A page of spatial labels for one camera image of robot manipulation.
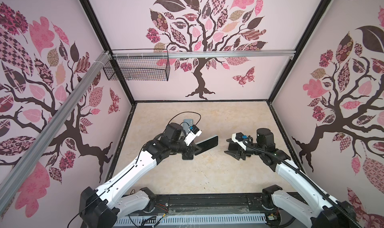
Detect black corner frame post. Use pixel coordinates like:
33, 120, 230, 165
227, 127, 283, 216
79, 0, 136, 106
268, 0, 332, 106

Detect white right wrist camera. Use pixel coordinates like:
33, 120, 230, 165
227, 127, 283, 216
231, 133, 253, 151

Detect black corner frame post left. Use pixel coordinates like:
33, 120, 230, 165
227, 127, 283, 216
79, 0, 136, 106

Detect aluminium rail back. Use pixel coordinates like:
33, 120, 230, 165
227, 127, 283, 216
112, 49, 296, 59

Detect aluminium rail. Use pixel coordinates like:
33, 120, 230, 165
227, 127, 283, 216
1, 51, 111, 212
112, 49, 296, 59

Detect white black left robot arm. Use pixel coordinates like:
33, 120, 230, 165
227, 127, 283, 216
79, 123, 202, 228

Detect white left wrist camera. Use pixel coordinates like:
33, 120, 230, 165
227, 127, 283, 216
184, 125, 202, 146

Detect light green phone case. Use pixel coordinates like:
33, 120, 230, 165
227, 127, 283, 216
182, 119, 194, 128

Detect phone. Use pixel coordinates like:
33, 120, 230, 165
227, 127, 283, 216
194, 135, 219, 156

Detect aluminium rail left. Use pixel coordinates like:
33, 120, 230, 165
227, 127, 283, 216
1, 51, 111, 212

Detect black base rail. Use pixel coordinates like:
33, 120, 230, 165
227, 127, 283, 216
80, 191, 304, 228

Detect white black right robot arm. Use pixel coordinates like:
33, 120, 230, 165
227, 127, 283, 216
225, 128, 360, 228

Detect white slotted cable duct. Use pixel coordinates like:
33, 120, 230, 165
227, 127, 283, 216
114, 214, 267, 228

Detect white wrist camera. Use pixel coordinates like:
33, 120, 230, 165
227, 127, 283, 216
184, 125, 202, 146
231, 133, 253, 151

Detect black wire basket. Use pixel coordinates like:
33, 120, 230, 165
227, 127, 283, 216
103, 48, 171, 81

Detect black corner frame post right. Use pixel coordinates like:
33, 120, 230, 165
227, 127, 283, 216
268, 0, 332, 106

